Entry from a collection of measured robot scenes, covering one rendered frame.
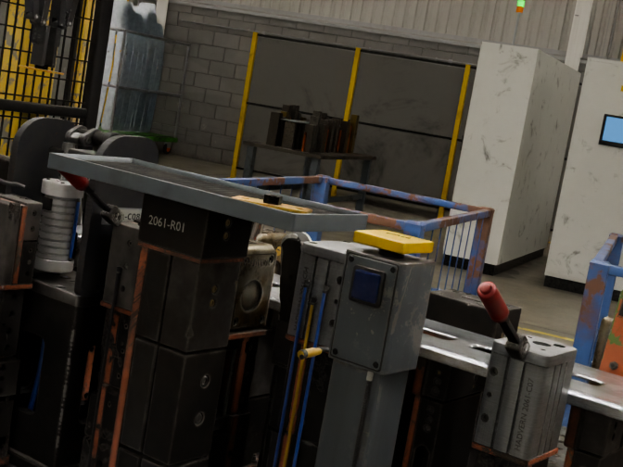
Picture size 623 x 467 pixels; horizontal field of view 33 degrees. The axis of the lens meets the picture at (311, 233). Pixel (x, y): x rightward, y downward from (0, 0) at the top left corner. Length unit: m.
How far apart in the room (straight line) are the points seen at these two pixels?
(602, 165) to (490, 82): 1.19
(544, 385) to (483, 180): 8.26
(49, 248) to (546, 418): 0.74
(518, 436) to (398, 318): 0.21
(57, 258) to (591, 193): 7.97
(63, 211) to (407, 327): 0.64
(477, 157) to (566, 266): 1.21
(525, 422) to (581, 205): 8.18
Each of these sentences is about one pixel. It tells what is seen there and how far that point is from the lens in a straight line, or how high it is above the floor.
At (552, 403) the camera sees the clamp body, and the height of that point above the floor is 1.00.
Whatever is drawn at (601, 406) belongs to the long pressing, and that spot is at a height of 1.00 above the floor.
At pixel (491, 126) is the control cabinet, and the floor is 1.29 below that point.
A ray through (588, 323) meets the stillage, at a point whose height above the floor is 0.76.
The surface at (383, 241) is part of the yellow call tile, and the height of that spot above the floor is 1.16.
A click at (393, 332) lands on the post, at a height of 1.07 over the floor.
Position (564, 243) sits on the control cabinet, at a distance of 9.33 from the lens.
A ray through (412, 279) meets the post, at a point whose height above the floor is 1.12.
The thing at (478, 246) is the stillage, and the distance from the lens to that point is 4.45.
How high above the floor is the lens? 1.28
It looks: 7 degrees down
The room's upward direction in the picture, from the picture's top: 10 degrees clockwise
